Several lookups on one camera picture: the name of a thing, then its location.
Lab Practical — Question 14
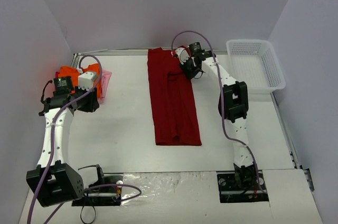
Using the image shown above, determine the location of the dark red t-shirt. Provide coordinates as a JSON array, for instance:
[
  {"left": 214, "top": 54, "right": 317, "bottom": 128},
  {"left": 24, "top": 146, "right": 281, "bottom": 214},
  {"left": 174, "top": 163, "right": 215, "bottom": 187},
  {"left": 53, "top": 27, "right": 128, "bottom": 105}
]
[{"left": 147, "top": 48, "right": 202, "bottom": 146}]

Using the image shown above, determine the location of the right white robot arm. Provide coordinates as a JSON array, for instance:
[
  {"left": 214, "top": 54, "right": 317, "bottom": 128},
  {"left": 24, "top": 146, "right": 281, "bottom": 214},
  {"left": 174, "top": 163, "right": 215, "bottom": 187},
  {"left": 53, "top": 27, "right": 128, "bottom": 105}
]
[{"left": 172, "top": 42, "right": 257, "bottom": 189}]

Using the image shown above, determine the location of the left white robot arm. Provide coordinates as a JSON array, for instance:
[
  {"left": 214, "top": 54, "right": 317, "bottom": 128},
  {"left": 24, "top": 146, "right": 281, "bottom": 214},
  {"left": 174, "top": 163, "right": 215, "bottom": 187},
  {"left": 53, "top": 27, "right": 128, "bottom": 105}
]
[{"left": 26, "top": 71, "right": 106, "bottom": 207}]

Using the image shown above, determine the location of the folded light pink t-shirt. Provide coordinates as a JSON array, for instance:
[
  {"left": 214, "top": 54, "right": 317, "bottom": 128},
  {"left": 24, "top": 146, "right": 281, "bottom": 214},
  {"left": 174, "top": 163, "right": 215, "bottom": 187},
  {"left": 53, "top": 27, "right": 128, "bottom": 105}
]
[{"left": 98, "top": 70, "right": 112, "bottom": 104}]

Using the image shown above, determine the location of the folded orange t-shirt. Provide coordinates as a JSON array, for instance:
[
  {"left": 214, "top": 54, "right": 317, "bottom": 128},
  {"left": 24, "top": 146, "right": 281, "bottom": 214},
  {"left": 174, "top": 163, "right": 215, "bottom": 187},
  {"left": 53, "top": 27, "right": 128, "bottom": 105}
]
[{"left": 58, "top": 63, "right": 101, "bottom": 87}]

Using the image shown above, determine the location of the white plastic basket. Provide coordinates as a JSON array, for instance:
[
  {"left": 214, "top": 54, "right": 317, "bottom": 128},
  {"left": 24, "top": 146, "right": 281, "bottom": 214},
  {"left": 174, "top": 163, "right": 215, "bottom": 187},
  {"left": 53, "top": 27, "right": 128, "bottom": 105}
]
[{"left": 226, "top": 39, "right": 286, "bottom": 94}]

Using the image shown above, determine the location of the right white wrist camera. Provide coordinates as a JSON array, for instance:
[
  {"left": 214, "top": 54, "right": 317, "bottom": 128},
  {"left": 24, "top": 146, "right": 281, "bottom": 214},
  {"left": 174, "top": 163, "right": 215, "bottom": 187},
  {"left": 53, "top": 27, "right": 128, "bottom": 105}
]
[{"left": 171, "top": 46, "right": 193, "bottom": 64}]

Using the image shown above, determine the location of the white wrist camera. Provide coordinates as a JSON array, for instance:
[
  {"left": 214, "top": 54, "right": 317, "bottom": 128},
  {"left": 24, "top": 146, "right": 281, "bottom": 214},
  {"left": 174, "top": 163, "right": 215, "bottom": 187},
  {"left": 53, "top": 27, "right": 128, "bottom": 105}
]
[
  {"left": 171, "top": 46, "right": 193, "bottom": 64},
  {"left": 78, "top": 71, "right": 98, "bottom": 91}
]

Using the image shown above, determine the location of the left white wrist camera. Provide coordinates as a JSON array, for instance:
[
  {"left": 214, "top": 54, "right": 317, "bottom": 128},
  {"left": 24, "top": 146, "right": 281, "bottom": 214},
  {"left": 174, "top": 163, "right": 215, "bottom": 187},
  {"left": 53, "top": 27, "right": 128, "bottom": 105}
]
[{"left": 78, "top": 71, "right": 98, "bottom": 91}]

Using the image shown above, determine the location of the aluminium table frame rail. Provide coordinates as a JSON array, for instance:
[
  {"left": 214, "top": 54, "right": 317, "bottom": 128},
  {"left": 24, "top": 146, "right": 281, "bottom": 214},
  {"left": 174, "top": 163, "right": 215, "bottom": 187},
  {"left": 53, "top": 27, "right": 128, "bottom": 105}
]
[{"left": 71, "top": 48, "right": 228, "bottom": 67}]

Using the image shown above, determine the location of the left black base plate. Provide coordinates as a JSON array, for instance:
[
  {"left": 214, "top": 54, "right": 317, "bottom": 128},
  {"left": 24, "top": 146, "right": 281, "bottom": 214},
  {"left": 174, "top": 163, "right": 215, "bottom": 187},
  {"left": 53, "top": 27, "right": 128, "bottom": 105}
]
[{"left": 71, "top": 173, "right": 123, "bottom": 207}]

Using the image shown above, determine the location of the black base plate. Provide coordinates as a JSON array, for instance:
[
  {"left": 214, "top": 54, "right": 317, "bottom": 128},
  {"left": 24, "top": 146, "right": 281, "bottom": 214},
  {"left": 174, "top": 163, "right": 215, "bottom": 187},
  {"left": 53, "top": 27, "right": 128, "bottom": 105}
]
[
  {"left": 217, "top": 172, "right": 269, "bottom": 203},
  {"left": 71, "top": 173, "right": 123, "bottom": 207}
]

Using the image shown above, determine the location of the thin black cable loop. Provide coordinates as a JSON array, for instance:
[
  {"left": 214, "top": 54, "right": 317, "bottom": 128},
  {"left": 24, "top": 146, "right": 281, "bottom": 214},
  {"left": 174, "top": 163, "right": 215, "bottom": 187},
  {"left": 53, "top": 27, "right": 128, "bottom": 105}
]
[{"left": 80, "top": 194, "right": 97, "bottom": 224}]

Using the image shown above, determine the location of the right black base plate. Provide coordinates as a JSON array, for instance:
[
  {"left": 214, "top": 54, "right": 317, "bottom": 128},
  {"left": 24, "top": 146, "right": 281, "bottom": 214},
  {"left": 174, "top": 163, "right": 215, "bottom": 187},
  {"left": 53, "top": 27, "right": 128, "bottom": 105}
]
[{"left": 217, "top": 172, "right": 269, "bottom": 203}]

